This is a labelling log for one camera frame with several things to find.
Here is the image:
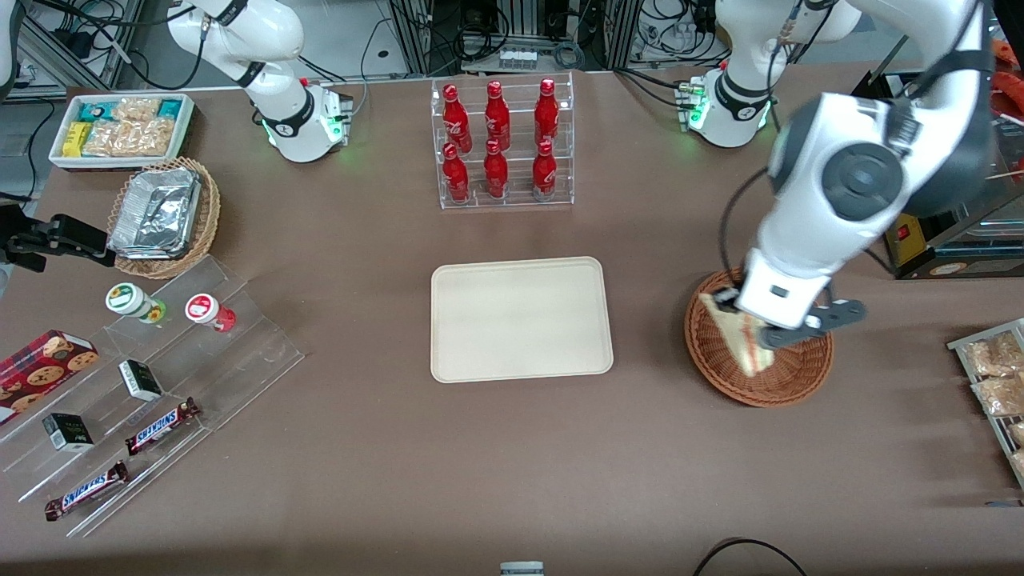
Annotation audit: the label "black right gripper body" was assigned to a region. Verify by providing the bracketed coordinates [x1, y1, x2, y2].
[0, 204, 55, 273]

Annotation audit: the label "triangular sandwich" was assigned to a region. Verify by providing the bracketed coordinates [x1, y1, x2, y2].
[698, 292, 775, 377]

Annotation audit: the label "brown wicker basket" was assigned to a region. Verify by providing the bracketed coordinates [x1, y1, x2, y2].
[684, 268, 835, 408]

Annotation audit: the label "light wicker basket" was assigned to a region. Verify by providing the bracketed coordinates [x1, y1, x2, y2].
[106, 157, 222, 280]

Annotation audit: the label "cream plastic tray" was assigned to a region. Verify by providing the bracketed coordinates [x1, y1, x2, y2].
[430, 256, 614, 384]

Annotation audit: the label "green lid cup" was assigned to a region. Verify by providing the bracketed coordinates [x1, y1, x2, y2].
[106, 282, 167, 324]

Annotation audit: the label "stacked foil trays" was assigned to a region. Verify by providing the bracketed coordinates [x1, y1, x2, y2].
[108, 166, 202, 260]

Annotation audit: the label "clear cracker bag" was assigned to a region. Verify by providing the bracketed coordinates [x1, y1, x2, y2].
[112, 98, 161, 123]
[84, 118, 175, 158]

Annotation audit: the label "red cookie box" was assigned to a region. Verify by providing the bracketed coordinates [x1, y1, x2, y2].
[0, 330, 100, 426]

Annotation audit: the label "black food warmer cabinet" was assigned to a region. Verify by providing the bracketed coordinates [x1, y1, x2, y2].
[852, 32, 1024, 281]

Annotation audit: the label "red lid cup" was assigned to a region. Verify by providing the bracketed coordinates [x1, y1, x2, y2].
[185, 294, 237, 333]

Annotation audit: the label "white snack bin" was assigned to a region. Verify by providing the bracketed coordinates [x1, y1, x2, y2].
[48, 93, 196, 173]

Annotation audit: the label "small black box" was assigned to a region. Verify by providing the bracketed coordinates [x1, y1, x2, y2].
[42, 413, 95, 453]
[118, 359, 164, 402]

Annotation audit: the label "clear acrylic stepped display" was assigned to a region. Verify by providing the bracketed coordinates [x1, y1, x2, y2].
[0, 254, 306, 538]

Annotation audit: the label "Snickers bar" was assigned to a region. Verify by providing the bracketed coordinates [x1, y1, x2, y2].
[44, 461, 130, 522]
[124, 398, 201, 457]

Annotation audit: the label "red cola bottle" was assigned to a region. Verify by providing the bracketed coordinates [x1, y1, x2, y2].
[483, 139, 510, 199]
[534, 78, 560, 149]
[442, 83, 473, 153]
[532, 140, 558, 198]
[484, 80, 511, 151]
[442, 142, 470, 202]

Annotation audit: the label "clear acrylic bottle rack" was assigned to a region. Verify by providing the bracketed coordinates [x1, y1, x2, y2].
[430, 72, 575, 210]

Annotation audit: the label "grey wire rack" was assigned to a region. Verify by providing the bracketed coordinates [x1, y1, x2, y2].
[947, 318, 1024, 490]

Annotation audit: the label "black looped cable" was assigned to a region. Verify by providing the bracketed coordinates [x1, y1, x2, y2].
[692, 538, 809, 576]

